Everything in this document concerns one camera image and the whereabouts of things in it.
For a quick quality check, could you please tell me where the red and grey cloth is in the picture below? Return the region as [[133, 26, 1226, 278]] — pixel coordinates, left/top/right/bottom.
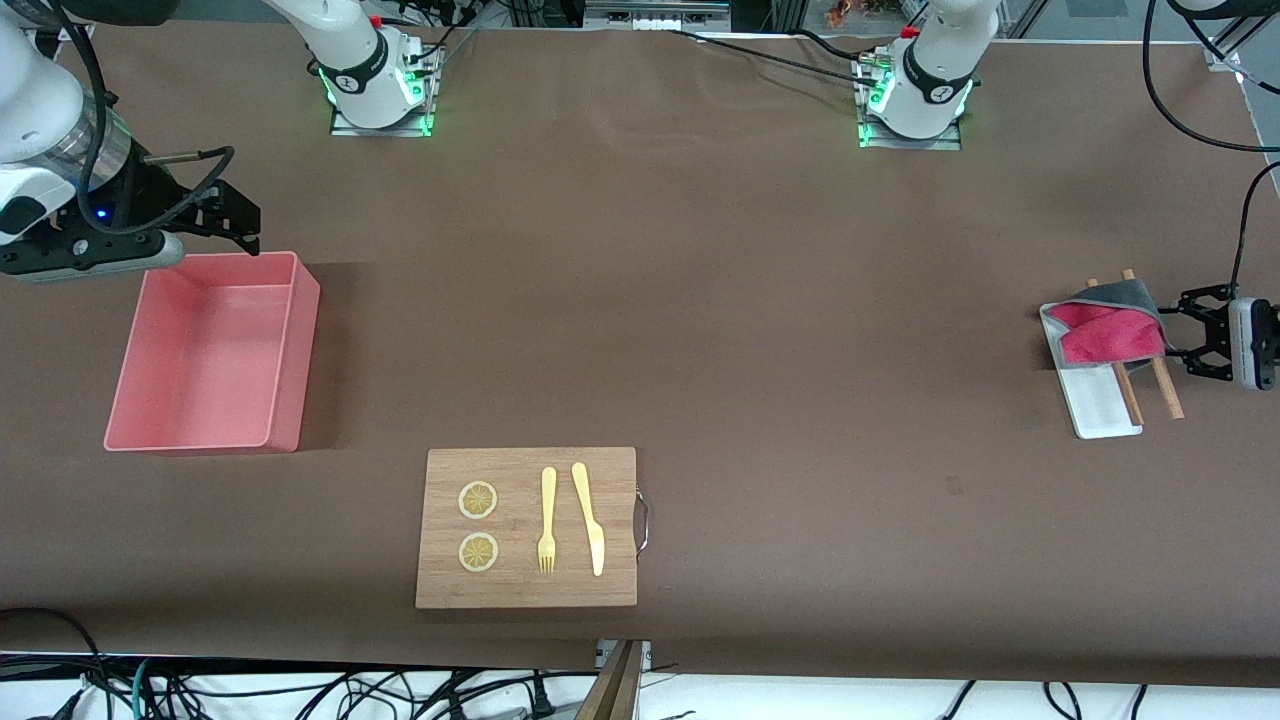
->
[[1045, 278, 1171, 367]]

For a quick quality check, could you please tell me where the white rectangular tray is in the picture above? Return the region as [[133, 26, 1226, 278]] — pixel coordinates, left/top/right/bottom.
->
[[1040, 300, 1144, 440]]

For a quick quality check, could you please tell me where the pink plastic bin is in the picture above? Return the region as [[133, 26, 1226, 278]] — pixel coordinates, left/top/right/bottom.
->
[[103, 251, 322, 454]]

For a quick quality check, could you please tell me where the brown table cover sheet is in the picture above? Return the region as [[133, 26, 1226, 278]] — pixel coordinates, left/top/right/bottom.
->
[[0, 18, 1280, 689]]

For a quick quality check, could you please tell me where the yellow plastic fork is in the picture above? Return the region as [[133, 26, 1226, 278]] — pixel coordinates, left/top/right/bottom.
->
[[537, 466, 558, 574]]

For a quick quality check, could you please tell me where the wooden cutting board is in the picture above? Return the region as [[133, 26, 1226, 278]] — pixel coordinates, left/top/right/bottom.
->
[[415, 447, 639, 609]]

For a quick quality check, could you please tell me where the yellow plastic knife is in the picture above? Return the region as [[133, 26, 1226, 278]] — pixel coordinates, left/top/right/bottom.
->
[[571, 461, 606, 578]]

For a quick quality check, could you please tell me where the wooden beam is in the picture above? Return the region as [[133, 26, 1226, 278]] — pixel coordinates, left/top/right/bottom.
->
[[575, 640, 643, 720]]

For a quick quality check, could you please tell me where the black looped floor cable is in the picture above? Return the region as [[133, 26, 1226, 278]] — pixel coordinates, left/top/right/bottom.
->
[[0, 606, 109, 720]]

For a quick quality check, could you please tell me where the long black table cable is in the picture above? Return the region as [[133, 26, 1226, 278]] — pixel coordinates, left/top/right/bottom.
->
[[663, 28, 883, 89]]

